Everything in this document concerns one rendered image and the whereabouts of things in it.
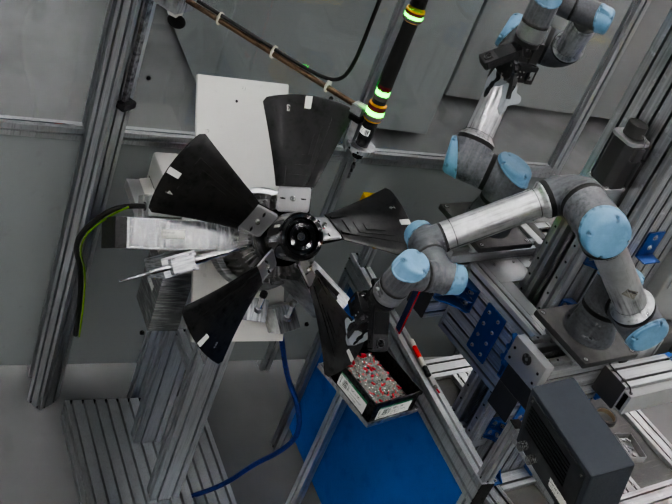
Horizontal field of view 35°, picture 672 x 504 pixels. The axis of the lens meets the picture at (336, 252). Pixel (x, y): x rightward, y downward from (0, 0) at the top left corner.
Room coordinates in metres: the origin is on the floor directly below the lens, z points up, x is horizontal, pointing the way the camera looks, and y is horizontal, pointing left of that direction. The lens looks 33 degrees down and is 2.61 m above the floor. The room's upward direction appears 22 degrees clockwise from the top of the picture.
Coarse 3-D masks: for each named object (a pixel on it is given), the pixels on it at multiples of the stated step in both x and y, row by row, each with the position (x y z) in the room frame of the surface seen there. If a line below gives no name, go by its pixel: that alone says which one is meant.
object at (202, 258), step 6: (240, 246) 2.13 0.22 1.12; (246, 246) 2.14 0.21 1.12; (252, 246) 2.15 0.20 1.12; (216, 252) 2.08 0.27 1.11; (222, 252) 2.09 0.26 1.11; (228, 252) 2.10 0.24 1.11; (198, 258) 2.05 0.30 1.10; (204, 258) 2.05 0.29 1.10; (210, 258) 2.07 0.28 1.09; (168, 264) 2.00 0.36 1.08; (150, 270) 1.97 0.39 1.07; (156, 270) 1.97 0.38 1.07; (162, 270) 1.98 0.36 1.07; (168, 270) 1.99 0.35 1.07; (138, 276) 1.94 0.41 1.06
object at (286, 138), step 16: (272, 96) 2.34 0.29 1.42; (288, 96) 2.35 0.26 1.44; (304, 96) 2.35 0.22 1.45; (272, 112) 2.32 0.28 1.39; (304, 112) 2.33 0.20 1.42; (320, 112) 2.34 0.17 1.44; (336, 112) 2.34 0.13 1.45; (272, 128) 2.31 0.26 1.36; (288, 128) 2.30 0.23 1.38; (304, 128) 2.30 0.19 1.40; (320, 128) 2.31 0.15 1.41; (336, 128) 2.32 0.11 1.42; (272, 144) 2.29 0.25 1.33; (288, 144) 2.28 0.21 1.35; (304, 144) 2.28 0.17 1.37; (320, 144) 2.28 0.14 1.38; (336, 144) 2.29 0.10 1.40; (288, 160) 2.26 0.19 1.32; (304, 160) 2.26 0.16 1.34; (320, 160) 2.26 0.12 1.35; (288, 176) 2.24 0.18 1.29; (304, 176) 2.24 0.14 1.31; (320, 176) 2.24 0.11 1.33
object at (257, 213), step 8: (256, 208) 2.12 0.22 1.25; (264, 208) 2.12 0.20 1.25; (248, 216) 2.12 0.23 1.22; (256, 216) 2.12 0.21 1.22; (264, 216) 2.13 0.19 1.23; (272, 216) 2.13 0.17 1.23; (240, 224) 2.12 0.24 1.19; (248, 224) 2.12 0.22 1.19; (264, 224) 2.13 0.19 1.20; (248, 232) 2.13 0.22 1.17; (256, 232) 2.13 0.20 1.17
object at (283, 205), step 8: (280, 192) 2.22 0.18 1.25; (288, 192) 2.22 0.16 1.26; (296, 192) 2.22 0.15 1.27; (304, 192) 2.22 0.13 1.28; (280, 200) 2.21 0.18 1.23; (288, 200) 2.21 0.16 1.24; (296, 200) 2.21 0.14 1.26; (304, 200) 2.20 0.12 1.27; (280, 208) 2.20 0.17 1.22; (288, 208) 2.20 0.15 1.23; (296, 208) 2.19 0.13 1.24; (304, 208) 2.19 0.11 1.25
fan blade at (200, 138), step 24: (192, 144) 2.07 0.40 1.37; (168, 168) 2.04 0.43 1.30; (192, 168) 2.06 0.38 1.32; (216, 168) 2.08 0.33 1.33; (192, 192) 2.06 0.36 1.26; (216, 192) 2.08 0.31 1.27; (240, 192) 2.10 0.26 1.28; (192, 216) 2.07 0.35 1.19; (216, 216) 2.09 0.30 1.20; (240, 216) 2.11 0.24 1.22
